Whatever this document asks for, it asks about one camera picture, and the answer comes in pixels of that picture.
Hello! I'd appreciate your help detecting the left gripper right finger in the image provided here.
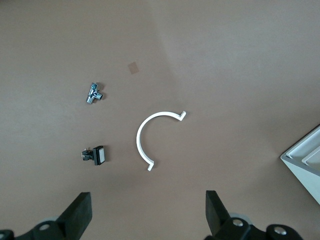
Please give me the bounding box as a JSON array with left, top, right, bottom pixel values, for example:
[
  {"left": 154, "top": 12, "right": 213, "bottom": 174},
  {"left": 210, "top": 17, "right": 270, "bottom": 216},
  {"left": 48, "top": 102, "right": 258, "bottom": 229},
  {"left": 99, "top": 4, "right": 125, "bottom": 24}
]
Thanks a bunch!
[{"left": 205, "top": 190, "right": 252, "bottom": 240}]

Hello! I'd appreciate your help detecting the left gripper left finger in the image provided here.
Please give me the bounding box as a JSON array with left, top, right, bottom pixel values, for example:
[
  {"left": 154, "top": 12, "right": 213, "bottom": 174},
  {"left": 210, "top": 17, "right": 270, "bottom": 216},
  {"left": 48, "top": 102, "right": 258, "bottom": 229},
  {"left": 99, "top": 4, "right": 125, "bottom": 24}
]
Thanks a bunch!
[{"left": 17, "top": 191, "right": 93, "bottom": 240}]

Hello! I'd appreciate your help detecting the white drawer cabinet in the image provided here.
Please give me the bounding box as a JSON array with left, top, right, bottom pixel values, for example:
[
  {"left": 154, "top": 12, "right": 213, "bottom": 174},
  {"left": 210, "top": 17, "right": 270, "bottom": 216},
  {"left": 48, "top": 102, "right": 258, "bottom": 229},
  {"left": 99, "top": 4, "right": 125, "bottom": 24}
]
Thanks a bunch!
[{"left": 279, "top": 123, "right": 320, "bottom": 206}]

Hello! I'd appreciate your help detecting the white plastic drawer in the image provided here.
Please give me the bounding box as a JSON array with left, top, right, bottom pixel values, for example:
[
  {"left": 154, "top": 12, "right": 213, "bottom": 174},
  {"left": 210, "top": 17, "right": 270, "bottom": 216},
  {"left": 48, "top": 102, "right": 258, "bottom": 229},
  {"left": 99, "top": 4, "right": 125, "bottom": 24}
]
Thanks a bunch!
[
  {"left": 287, "top": 132, "right": 320, "bottom": 163},
  {"left": 301, "top": 146, "right": 320, "bottom": 167}
]

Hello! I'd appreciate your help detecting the small metal tee fitting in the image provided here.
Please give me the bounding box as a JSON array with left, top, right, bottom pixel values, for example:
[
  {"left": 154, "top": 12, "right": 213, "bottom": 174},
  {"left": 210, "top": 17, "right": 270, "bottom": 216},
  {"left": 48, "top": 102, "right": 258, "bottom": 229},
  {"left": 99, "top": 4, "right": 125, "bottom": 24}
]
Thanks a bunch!
[{"left": 86, "top": 81, "right": 105, "bottom": 105}]

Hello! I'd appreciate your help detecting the brown tape patch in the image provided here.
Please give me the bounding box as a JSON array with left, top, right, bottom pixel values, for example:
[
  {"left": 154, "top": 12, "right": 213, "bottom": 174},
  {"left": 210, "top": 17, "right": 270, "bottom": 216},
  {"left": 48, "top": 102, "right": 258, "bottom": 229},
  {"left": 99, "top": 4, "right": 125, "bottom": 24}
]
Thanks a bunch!
[{"left": 127, "top": 61, "right": 140, "bottom": 75}]

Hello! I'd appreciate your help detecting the black switch white face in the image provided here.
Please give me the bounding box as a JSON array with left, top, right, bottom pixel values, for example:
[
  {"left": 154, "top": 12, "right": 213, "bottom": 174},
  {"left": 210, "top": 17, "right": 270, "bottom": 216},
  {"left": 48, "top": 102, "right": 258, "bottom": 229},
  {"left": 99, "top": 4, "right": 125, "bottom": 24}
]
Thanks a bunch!
[{"left": 80, "top": 145, "right": 109, "bottom": 167}]

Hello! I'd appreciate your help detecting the white curved plastic bracket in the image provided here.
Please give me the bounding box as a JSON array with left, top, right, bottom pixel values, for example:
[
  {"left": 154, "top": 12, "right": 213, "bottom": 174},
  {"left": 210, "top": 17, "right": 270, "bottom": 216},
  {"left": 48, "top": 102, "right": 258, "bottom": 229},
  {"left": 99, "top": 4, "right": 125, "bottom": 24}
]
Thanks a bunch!
[{"left": 136, "top": 110, "right": 187, "bottom": 172}]

